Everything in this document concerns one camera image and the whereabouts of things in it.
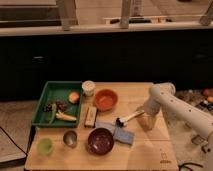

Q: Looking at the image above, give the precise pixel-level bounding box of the small metal cup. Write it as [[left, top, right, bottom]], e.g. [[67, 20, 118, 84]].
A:
[[63, 130, 77, 148]]

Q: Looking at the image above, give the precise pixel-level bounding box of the white cup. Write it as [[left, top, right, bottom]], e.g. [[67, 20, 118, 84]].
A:
[[82, 80, 95, 96]]

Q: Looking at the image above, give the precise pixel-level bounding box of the black cable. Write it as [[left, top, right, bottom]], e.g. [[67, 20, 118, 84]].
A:
[[0, 126, 28, 157]]

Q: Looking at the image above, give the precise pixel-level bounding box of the green pepper toy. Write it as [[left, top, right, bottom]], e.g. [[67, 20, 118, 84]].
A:
[[49, 103, 57, 124]]

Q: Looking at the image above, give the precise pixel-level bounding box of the light green cup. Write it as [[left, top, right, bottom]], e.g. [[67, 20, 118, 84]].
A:
[[37, 138, 53, 156]]

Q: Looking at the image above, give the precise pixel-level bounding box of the orange bowl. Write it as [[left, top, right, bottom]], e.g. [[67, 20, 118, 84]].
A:
[[94, 89, 118, 112]]

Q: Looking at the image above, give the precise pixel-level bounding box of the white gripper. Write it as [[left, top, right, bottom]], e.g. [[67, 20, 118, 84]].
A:
[[137, 99, 160, 131]]

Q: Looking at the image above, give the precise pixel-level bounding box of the green plastic tray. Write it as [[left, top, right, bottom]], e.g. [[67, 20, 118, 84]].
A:
[[32, 81, 83, 128]]

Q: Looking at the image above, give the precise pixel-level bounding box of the peach fruit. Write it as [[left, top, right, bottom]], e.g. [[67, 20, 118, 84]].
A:
[[68, 92, 80, 104]]

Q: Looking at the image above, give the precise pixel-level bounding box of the yellow banana toy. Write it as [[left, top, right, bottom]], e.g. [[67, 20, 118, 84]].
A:
[[56, 113, 77, 122]]

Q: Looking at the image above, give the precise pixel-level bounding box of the dark purple bowl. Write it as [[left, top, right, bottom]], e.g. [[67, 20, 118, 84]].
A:
[[87, 128, 114, 155]]

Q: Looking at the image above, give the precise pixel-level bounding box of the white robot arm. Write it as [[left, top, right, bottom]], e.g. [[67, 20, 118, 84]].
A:
[[142, 83, 213, 143]]

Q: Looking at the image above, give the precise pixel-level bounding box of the blue cloth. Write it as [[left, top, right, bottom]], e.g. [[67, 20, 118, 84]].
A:
[[95, 121, 134, 145]]

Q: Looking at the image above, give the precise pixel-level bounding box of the wooden block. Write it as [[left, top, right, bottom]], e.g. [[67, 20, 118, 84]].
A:
[[84, 106, 97, 127]]

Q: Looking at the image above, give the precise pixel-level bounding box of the dark grapes toy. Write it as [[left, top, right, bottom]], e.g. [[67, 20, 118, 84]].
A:
[[43, 101, 67, 112]]

